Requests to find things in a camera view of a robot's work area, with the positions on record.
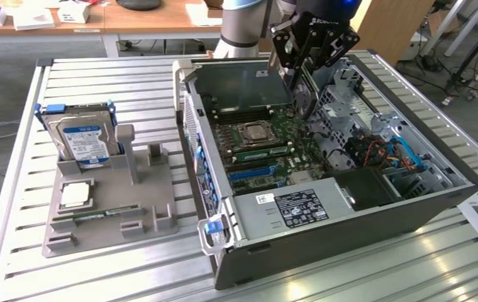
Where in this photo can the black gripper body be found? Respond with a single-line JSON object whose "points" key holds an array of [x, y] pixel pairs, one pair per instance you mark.
{"points": [[326, 19]]}

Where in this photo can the green graphics card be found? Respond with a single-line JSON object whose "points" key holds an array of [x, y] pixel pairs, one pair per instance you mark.
{"points": [[306, 97]]}

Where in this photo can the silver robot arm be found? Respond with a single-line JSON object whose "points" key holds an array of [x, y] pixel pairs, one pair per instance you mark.
{"points": [[238, 25]]}

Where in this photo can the wooden cabinet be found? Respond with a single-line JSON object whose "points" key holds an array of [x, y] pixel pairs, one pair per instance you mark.
{"points": [[390, 28]]}

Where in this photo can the white floor device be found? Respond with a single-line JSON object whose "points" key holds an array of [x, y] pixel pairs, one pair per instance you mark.
{"points": [[410, 48]]}

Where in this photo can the white paper sheets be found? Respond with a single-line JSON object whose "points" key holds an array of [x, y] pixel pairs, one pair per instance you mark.
{"points": [[201, 15]]}

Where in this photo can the metal disk bay cage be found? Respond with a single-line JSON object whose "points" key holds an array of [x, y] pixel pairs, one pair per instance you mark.
{"points": [[340, 126]]}

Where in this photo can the silver CPU in socket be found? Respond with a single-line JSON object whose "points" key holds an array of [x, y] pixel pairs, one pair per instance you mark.
{"points": [[258, 132]]}

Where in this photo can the wooden office desk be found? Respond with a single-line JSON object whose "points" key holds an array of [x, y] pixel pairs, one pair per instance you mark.
{"points": [[33, 26], [158, 22]]}

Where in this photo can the green RAM stick in slot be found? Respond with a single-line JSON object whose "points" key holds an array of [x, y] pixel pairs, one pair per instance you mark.
{"points": [[264, 153]]}

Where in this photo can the green motherboard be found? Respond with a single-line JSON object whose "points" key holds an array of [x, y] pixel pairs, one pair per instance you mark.
{"points": [[297, 157]]}

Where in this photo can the black round object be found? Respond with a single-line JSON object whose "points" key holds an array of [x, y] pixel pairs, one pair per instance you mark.
{"points": [[138, 4]]}

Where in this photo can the long PCIe expansion slot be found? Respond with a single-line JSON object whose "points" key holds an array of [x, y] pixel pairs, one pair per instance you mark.
{"points": [[257, 178], [252, 171]]}

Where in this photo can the silver chipset heatsink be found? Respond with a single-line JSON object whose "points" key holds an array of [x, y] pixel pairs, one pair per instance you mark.
{"points": [[301, 178]]}

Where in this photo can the small white cardboard box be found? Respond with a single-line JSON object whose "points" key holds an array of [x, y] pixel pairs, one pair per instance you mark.
{"points": [[73, 12]]}

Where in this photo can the grey power supply unit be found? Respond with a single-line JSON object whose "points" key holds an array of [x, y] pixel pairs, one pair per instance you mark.
{"points": [[256, 217]]}

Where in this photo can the hard disk with blue label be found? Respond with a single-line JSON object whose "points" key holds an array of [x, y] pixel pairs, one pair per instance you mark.
{"points": [[84, 141]]}

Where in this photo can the blue disk caddy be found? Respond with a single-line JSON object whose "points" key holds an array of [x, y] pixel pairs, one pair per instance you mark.
{"points": [[56, 108]]}

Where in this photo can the blue power supply latch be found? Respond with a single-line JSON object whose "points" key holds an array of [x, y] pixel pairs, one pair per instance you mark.
{"points": [[212, 228]]}

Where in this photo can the white paper stack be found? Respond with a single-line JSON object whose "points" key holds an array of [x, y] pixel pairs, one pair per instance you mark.
{"points": [[33, 19]]}

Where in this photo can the black and grey PC case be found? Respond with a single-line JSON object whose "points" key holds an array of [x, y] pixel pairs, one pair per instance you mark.
{"points": [[348, 239]]}

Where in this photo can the grey parts rack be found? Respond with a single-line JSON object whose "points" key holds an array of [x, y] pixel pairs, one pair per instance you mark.
{"points": [[109, 201]]}

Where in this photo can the silver spare CPU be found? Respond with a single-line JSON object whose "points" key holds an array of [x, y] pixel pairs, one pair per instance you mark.
{"points": [[74, 195]]}

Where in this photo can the green spare RAM stick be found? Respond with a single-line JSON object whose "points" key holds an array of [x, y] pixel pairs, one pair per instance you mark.
{"points": [[96, 214]]}

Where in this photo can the white table frame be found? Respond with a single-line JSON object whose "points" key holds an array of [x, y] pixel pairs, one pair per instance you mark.
{"points": [[461, 31]]}

